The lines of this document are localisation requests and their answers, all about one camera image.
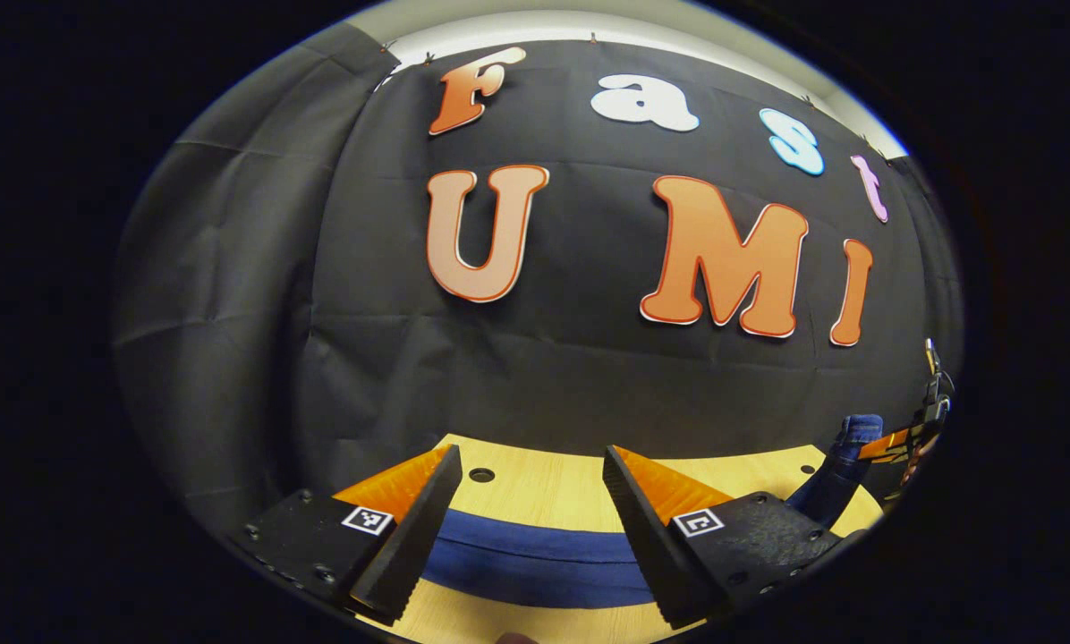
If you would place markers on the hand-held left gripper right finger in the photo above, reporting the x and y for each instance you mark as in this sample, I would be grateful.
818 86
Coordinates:
656 555

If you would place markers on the row of small cloth clips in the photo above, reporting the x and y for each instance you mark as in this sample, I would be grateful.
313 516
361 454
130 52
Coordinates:
593 38

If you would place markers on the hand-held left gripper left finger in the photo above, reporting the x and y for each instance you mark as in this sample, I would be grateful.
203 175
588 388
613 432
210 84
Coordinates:
414 537

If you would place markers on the blue denim jeans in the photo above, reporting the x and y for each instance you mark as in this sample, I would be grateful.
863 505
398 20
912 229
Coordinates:
535 559

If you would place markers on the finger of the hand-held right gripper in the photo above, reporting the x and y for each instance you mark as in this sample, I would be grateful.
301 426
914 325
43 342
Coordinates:
906 456
897 440

